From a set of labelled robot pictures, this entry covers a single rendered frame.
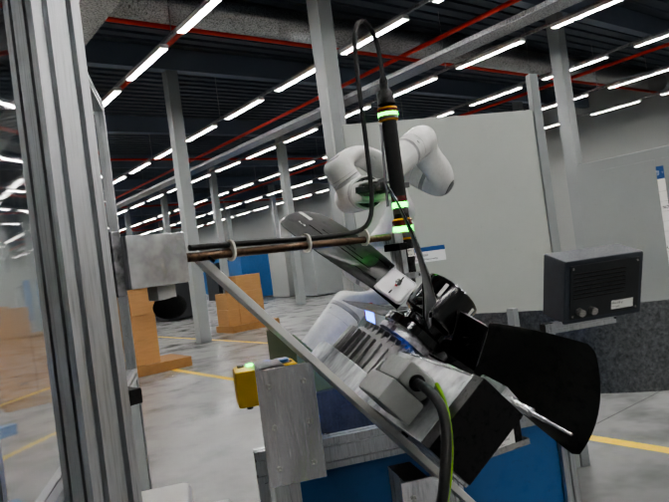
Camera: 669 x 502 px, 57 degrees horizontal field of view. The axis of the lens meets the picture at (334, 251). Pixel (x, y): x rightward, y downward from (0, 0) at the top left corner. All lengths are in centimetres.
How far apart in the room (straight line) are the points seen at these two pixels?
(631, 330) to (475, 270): 83
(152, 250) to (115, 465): 27
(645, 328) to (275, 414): 225
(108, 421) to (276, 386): 35
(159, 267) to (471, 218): 266
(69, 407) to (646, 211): 707
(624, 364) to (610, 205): 477
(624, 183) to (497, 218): 430
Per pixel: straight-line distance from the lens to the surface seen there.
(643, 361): 310
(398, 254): 128
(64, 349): 81
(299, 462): 111
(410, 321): 116
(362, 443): 169
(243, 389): 157
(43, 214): 82
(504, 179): 349
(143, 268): 84
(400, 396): 88
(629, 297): 200
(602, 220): 778
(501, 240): 345
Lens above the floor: 132
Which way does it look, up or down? 1 degrees up
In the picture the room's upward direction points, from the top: 8 degrees counter-clockwise
